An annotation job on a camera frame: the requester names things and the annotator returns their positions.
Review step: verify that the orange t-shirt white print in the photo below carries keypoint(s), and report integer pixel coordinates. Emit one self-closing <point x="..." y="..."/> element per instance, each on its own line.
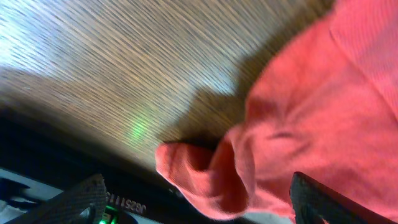
<point x="326" y="106"/>

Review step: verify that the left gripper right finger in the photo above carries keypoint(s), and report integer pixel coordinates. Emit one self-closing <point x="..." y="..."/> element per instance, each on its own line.
<point x="315" y="203"/>

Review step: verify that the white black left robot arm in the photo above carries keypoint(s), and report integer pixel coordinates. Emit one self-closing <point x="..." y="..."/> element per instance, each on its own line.
<point x="37" y="150"/>

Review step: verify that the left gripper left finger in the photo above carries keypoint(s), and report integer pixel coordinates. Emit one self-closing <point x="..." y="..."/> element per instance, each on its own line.
<point x="84" y="203"/>

